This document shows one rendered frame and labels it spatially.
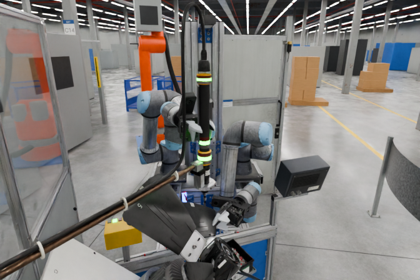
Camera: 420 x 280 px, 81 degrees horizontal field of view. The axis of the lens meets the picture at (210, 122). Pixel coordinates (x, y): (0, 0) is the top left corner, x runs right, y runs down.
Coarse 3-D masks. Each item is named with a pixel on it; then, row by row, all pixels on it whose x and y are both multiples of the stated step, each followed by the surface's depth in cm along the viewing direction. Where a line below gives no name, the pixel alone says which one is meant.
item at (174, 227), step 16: (160, 176) 87; (160, 192) 81; (128, 208) 71; (144, 208) 75; (160, 208) 78; (176, 208) 82; (144, 224) 72; (160, 224) 76; (176, 224) 79; (192, 224) 82; (160, 240) 74; (176, 240) 77
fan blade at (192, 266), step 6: (186, 264) 51; (192, 264) 54; (198, 264) 56; (204, 264) 60; (210, 264) 66; (192, 270) 52; (198, 270) 55; (204, 270) 59; (210, 270) 64; (192, 276) 51; (198, 276) 54; (204, 276) 58; (210, 276) 63
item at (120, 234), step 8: (112, 224) 116; (120, 224) 116; (128, 224) 116; (104, 232) 111; (112, 232) 111; (120, 232) 112; (128, 232) 113; (136, 232) 115; (112, 240) 112; (120, 240) 113; (128, 240) 114; (136, 240) 116; (112, 248) 113
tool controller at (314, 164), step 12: (312, 156) 146; (288, 168) 135; (300, 168) 135; (312, 168) 136; (324, 168) 138; (276, 180) 146; (288, 180) 135; (300, 180) 136; (312, 180) 140; (288, 192) 139; (300, 192) 139
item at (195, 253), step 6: (192, 234) 81; (198, 234) 82; (192, 240) 80; (204, 240) 83; (186, 246) 78; (198, 246) 81; (204, 246) 82; (186, 252) 78; (192, 252) 79; (198, 252) 80; (186, 258) 77; (192, 258) 78
